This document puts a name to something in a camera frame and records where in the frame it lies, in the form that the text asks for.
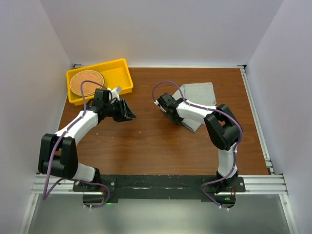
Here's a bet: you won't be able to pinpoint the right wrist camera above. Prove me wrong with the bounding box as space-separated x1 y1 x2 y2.
156 93 176 111

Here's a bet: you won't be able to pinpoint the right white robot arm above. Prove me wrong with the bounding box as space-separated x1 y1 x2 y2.
154 93 243 193

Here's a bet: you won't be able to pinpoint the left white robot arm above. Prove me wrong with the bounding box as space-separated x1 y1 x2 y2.
38 87 136 195

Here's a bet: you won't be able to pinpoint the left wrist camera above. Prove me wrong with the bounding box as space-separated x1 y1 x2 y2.
108 86 122 101

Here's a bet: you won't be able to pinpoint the aluminium frame rail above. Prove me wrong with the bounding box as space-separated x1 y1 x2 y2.
20 174 299 234

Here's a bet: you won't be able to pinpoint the grey cloth napkin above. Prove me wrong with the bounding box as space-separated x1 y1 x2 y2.
172 82 216 133

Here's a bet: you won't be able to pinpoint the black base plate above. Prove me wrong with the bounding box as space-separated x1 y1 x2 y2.
73 175 246 208

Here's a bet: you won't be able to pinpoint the round woven coaster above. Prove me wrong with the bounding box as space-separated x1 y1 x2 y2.
69 70 105 97

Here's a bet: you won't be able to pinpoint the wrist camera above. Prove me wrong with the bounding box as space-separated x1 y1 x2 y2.
108 86 122 101
156 93 176 111

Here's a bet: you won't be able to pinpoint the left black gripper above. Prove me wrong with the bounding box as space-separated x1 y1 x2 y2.
104 98 136 122

